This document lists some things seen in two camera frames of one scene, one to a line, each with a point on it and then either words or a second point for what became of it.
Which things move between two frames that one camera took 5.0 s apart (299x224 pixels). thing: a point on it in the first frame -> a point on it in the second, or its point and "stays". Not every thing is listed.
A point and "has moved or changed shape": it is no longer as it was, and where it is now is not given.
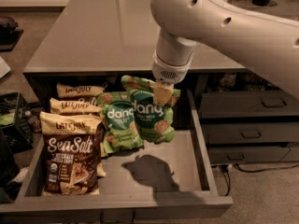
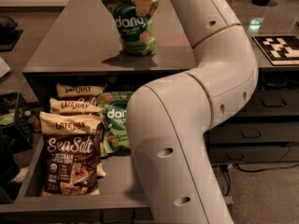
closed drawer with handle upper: x=249 y=105 stays
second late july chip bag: x=73 y=106 stays
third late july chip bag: x=65 y=91 stays
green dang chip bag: x=154 y=122 has moved or changed shape
